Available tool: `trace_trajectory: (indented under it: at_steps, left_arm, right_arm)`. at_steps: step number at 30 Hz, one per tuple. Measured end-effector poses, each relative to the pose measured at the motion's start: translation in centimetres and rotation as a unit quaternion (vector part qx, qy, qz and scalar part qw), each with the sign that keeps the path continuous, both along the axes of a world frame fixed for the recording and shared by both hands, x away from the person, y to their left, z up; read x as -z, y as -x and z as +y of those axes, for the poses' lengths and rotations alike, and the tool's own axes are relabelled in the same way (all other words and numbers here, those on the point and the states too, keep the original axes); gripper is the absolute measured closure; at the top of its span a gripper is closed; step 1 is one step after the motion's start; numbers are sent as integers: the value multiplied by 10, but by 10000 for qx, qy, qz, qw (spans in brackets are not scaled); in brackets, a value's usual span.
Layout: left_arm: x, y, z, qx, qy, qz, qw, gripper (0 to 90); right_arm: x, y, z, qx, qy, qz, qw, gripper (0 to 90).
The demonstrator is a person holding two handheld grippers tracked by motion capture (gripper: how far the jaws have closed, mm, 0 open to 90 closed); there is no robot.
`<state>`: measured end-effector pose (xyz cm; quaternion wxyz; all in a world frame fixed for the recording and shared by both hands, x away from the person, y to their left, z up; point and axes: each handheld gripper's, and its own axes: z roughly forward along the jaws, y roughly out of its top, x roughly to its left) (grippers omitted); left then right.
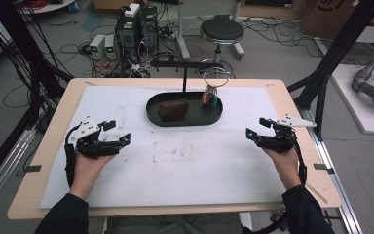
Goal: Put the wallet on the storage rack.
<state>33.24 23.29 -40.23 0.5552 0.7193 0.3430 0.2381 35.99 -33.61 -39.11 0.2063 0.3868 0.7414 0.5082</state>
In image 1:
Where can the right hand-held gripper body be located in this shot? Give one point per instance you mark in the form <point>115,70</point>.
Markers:
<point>277,141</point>

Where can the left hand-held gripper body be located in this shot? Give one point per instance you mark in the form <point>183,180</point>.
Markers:
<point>92,146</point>

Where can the black oval tray with hook stand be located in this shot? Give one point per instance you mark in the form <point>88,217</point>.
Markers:
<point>201,117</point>

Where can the brown wallet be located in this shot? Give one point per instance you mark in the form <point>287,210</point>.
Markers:
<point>173,109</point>

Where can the person's right hand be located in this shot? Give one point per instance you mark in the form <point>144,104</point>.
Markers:
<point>284,165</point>

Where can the person's left hand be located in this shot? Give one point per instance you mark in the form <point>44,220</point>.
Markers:
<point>89,172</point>

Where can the light wooden table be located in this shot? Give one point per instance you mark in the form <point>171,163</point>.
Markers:
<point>308,182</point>

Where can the white table mat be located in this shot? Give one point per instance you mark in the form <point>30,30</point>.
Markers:
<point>191,175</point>

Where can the white power supply unit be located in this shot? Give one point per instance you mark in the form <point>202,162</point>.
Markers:
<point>96,45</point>
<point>110,46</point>

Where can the white platform board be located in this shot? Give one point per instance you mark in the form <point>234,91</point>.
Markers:
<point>354,107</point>

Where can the black computer tower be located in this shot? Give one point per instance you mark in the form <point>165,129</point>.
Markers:
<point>128,35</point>
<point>148,27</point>

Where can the person's lap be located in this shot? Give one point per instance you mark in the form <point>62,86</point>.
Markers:
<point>175,226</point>

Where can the black round stool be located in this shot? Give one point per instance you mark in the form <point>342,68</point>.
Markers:
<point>221,31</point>

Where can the cardboard box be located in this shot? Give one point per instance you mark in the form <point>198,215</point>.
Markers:
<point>328,16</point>

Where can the black metal frame strut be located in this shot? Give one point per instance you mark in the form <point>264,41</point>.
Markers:
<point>334,55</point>

